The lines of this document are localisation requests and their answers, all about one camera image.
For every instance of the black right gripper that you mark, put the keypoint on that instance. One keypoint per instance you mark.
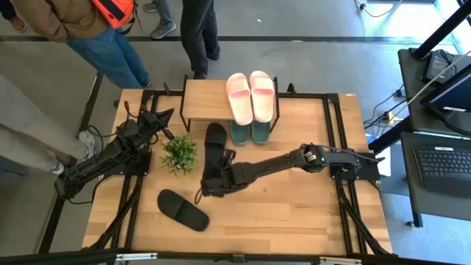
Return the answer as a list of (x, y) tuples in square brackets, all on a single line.
[(228, 180)]

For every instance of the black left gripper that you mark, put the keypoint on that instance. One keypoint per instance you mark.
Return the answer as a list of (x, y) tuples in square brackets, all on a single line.
[(151, 122)]

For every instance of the black slide sandal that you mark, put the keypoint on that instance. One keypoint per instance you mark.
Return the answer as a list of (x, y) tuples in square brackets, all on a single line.
[(180, 210), (215, 136)]

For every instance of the green slide sandal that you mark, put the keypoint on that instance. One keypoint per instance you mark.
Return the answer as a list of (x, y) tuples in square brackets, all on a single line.
[(261, 134), (240, 135)]

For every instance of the pink slide sandal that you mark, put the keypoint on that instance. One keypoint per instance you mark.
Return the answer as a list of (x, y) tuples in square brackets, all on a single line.
[(262, 95), (239, 99)]

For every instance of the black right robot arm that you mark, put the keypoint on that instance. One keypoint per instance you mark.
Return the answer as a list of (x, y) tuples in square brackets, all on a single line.
[(276, 163)]

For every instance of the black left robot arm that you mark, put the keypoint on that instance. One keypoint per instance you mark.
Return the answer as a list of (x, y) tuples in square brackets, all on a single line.
[(110, 154)]

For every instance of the potted green plant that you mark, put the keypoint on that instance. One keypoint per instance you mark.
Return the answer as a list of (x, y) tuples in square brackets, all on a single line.
[(180, 154)]

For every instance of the person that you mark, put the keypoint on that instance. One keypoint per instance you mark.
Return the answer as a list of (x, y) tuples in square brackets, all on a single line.
[(16, 24), (163, 29), (106, 55), (33, 136), (198, 37)]

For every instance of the orange bag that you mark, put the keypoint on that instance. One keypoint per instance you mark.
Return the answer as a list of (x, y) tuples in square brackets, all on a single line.
[(114, 11)]

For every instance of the white paper sheet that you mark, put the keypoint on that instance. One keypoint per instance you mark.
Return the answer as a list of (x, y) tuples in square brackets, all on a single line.
[(384, 162)]

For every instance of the yellow power strip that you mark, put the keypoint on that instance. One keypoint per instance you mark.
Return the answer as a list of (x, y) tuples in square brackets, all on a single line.
[(389, 117)]

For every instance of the black horizontal beam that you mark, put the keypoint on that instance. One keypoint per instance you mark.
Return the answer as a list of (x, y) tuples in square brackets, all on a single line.
[(55, 257)]

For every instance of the black desk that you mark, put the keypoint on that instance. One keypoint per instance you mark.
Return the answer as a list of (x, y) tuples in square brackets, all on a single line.
[(408, 176), (412, 92)]

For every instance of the black laptop keyboard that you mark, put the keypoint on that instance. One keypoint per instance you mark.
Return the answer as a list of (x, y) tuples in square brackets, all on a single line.
[(445, 165)]

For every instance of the black power adapter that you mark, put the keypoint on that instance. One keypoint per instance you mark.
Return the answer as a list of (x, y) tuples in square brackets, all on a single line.
[(438, 66)]

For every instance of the black monitor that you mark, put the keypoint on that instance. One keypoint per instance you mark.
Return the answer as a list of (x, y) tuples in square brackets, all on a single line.
[(456, 95)]

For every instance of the black pole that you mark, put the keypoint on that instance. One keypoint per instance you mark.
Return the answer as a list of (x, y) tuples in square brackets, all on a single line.
[(441, 31)]

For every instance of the black metal rig frame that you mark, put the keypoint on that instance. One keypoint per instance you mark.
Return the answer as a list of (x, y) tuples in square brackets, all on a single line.
[(148, 94)]

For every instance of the wooden shelf with black frame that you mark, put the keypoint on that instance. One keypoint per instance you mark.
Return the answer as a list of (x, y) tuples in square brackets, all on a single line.
[(202, 103)]

